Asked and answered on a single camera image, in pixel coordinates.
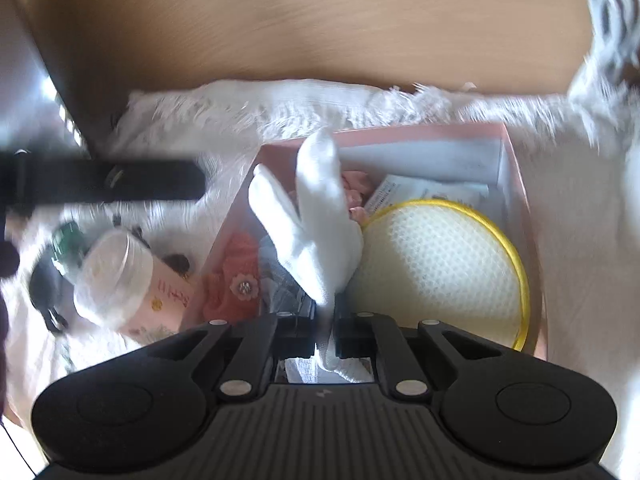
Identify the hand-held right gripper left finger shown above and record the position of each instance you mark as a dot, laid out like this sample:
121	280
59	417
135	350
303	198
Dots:
300	332

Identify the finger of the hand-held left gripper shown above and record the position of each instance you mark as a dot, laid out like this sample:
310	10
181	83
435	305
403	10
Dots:
125	180

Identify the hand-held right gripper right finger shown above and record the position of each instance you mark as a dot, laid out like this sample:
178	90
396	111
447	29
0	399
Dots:
350	335

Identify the coral knit flower piece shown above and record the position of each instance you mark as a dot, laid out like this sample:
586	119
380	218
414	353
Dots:
235	270

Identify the yellow-rimmed white mesh pad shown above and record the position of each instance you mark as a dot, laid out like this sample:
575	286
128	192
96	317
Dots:
440	270

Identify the white glove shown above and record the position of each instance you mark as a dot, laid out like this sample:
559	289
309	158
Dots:
320	220

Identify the white paper packet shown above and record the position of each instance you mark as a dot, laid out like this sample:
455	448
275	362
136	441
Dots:
400	192

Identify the pink cardboard box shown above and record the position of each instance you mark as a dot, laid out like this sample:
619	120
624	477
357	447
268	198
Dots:
425	157

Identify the clear jar with flower label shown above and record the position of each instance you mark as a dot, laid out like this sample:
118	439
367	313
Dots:
125	280

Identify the wooden panel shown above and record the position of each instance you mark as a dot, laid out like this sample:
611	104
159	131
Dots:
325	20

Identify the white woven blanket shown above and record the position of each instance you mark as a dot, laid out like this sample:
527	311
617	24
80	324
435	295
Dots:
575	210

